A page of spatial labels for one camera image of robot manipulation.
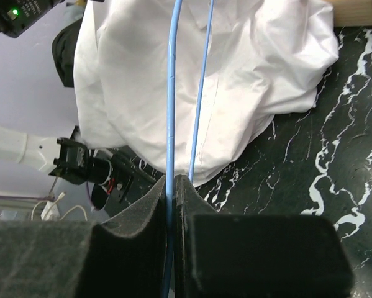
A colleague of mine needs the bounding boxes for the aluminium frame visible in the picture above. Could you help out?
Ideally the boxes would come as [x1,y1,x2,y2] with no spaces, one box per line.
[0,195,55,220]

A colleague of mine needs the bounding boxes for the beige coiled cable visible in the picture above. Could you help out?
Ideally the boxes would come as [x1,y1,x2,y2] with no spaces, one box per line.
[30,192,90,221]

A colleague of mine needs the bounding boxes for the white shirt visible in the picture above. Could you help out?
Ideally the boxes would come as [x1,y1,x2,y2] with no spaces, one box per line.
[74,1,338,186]

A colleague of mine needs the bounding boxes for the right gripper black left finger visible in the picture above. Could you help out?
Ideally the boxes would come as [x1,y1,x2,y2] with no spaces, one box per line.
[0,178,166,297]

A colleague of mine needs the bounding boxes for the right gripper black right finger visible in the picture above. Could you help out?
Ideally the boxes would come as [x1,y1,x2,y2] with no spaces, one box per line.
[173,176,355,297]

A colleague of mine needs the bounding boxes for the black garment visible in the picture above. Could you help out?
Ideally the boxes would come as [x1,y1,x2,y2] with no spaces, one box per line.
[52,19,82,88]

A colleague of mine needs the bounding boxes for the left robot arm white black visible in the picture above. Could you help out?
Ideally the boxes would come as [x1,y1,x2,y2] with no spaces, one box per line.
[0,1,113,186]

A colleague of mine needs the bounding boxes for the wooden clothes rack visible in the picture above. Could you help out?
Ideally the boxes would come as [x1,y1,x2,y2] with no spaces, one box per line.
[326,0,372,27]

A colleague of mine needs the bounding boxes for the blue wire hanger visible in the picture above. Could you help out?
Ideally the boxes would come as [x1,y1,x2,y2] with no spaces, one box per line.
[161,0,214,297]

